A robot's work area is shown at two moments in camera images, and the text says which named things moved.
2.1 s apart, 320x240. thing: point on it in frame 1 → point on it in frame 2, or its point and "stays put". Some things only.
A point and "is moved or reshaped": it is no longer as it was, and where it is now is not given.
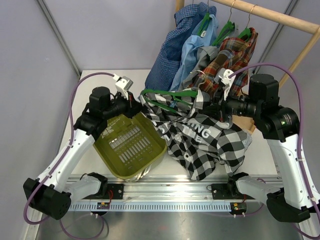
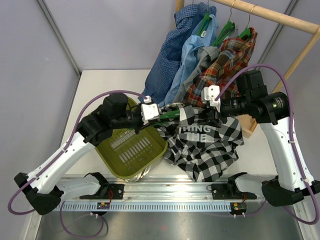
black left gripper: (133, 107) → (142, 126)
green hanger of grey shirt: (226, 31) stays put
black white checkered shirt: (197, 142) is moved or reshaped
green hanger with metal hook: (173, 93) → (174, 112)
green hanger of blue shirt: (205, 23) stays put
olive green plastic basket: (130, 145) stays put
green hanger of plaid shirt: (247, 32) stays put
